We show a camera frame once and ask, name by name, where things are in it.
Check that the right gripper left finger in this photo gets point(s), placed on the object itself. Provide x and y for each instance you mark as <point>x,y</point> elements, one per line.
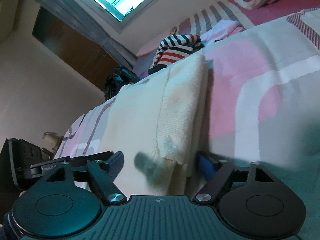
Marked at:
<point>101,179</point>

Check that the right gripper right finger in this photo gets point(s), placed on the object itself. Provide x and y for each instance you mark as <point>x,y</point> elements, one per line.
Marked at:
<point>217,175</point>

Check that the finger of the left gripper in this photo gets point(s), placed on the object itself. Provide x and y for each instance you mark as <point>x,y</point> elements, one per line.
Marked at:
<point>83,160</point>

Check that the cream knit sweater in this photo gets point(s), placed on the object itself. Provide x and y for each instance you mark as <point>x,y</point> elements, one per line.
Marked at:
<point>156,124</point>

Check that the left hand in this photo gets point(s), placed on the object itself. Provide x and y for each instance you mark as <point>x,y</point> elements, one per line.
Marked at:
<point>9,228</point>

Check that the patterned grey pink bedspread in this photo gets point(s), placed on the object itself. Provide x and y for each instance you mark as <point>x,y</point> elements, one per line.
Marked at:
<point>262,104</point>

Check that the black crumpled garment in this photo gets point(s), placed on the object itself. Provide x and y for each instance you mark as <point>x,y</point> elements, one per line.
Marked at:
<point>120,77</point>

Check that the brown wooden door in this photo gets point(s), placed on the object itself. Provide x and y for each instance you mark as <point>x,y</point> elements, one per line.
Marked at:
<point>83,55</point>

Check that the red black striped garment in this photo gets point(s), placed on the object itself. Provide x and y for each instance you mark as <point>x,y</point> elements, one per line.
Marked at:
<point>174,48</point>

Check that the white light garment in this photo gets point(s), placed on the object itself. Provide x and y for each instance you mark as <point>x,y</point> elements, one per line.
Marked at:
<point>220,31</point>

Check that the grey left curtain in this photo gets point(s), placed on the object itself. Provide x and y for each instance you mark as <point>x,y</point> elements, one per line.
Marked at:
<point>73,14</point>

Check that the striped pink bed sheet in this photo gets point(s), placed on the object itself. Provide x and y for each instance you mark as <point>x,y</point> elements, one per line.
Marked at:
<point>203,20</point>

